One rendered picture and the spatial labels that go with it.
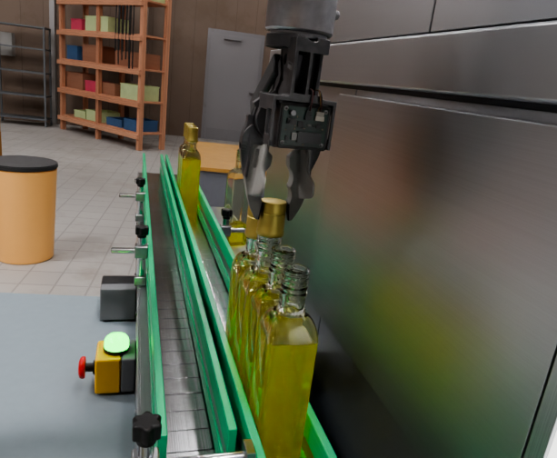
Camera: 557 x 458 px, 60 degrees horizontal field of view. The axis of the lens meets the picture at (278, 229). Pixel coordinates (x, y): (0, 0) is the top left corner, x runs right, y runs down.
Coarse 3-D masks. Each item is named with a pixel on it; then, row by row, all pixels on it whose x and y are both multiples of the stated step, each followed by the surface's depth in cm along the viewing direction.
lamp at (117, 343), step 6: (108, 336) 88; (114, 336) 88; (120, 336) 88; (126, 336) 89; (108, 342) 87; (114, 342) 87; (120, 342) 87; (126, 342) 88; (108, 348) 87; (114, 348) 87; (120, 348) 87; (126, 348) 88; (108, 354) 87; (114, 354) 87; (120, 354) 87
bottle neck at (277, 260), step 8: (272, 248) 57; (280, 248) 58; (288, 248) 58; (272, 256) 56; (280, 256) 56; (288, 256) 56; (272, 264) 57; (280, 264) 56; (272, 272) 57; (280, 272) 56; (272, 280) 57; (280, 280) 56; (272, 288) 57
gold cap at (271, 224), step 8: (264, 200) 60; (272, 200) 61; (280, 200) 61; (264, 208) 60; (272, 208) 59; (280, 208) 60; (264, 216) 60; (272, 216) 60; (280, 216) 60; (264, 224) 60; (272, 224) 60; (280, 224) 60; (256, 232) 61; (264, 232) 60; (272, 232) 60; (280, 232) 61
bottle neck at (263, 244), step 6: (258, 234) 61; (258, 240) 61; (264, 240) 61; (270, 240) 61; (276, 240) 61; (258, 246) 62; (264, 246) 61; (270, 246) 61; (258, 252) 62; (264, 252) 61; (270, 252) 61; (258, 258) 62; (264, 258) 61; (258, 264) 62; (264, 264) 62; (264, 270) 62
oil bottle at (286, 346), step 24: (264, 312) 54; (264, 336) 52; (288, 336) 51; (312, 336) 51; (264, 360) 52; (288, 360) 51; (312, 360) 52; (264, 384) 52; (288, 384) 52; (264, 408) 53; (288, 408) 53; (264, 432) 54; (288, 432) 54; (288, 456) 55
